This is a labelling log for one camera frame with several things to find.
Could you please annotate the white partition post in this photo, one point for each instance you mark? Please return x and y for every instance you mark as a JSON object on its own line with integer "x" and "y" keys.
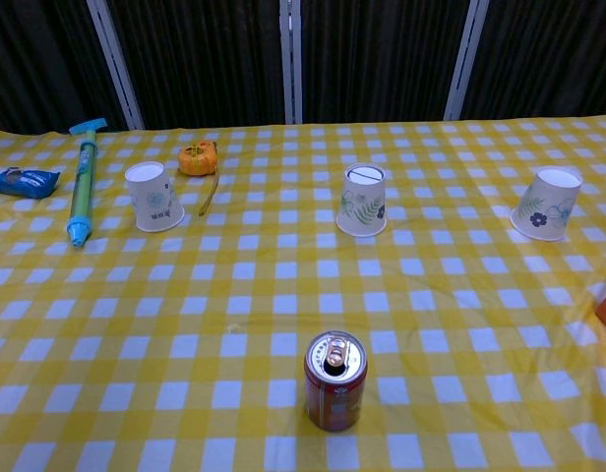
{"x": 464, "y": 59}
{"x": 291, "y": 61}
{"x": 115, "y": 64}

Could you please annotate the orange tape measure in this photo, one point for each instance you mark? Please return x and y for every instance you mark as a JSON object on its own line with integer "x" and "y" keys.
{"x": 197, "y": 159}

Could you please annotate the blue snack packet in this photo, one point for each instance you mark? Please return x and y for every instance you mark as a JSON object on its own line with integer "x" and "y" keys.
{"x": 23, "y": 183}

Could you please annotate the white cup fern print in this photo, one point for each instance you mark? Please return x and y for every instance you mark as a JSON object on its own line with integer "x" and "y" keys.
{"x": 362, "y": 204}

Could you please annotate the white cup blue flower print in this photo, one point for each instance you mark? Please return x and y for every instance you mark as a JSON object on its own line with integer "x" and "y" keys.
{"x": 153, "y": 201}

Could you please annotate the green blue water pump toy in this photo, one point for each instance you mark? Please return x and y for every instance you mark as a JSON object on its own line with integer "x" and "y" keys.
{"x": 82, "y": 187}

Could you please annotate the yellow checked tablecloth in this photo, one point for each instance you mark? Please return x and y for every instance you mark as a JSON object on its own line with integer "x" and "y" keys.
{"x": 234, "y": 295}

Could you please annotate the black pleated curtain panel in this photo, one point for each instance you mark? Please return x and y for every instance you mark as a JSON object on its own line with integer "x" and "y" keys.
{"x": 554, "y": 54}
{"x": 381, "y": 59}
{"x": 199, "y": 59}
{"x": 37, "y": 59}

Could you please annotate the white cup dark flower print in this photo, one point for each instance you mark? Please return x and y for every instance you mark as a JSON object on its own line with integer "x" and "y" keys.
{"x": 546, "y": 206}

